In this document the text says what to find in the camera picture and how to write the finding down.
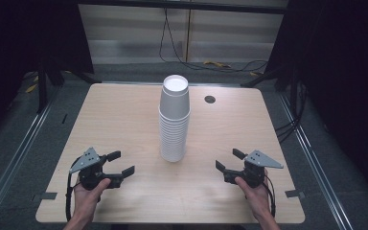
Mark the metal floor rail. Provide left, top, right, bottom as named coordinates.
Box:
left=0, top=83, right=65, bottom=222
left=277, top=90, right=357, bottom=230

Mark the person's left hand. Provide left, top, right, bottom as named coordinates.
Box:
left=72, top=177, right=112, bottom=219

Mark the black metal stand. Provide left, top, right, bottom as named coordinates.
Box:
left=240, top=65, right=301, bottom=90
left=35, top=59, right=103, bottom=115

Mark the black overhead bar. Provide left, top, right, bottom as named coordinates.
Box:
left=76, top=0, right=291, bottom=15

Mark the left hand-held gripper black cable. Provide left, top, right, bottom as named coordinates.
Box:
left=64, top=157, right=81, bottom=222

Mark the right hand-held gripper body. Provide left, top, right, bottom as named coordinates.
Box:
left=235, top=149, right=285, bottom=189

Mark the stack of white paper cups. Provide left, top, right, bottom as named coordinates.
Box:
left=158, top=74, right=192, bottom=163

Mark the person's right hand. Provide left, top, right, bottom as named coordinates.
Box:
left=234, top=175, right=271, bottom=219

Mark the long black wall cable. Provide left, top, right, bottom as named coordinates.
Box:
left=158, top=8, right=269, bottom=74

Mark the bundle of black floor cables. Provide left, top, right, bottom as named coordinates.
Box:
left=274, top=80, right=309, bottom=144

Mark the hand-held gripper black cable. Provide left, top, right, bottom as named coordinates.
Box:
left=263, top=173, right=277, bottom=219
left=64, top=157, right=81, bottom=222

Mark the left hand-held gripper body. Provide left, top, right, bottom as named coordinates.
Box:
left=69, top=147, right=110, bottom=192

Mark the right hand-held gripper black cable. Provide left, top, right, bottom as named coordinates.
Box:
left=263, top=173, right=277, bottom=219

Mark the black curtain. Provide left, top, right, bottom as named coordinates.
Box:
left=0, top=0, right=95, bottom=145
left=264, top=0, right=368, bottom=199

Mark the grey tape strip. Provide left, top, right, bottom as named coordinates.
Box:
left=284, top=189, right=306, bottom=199
left=32, top=192, right=58, bottom=202

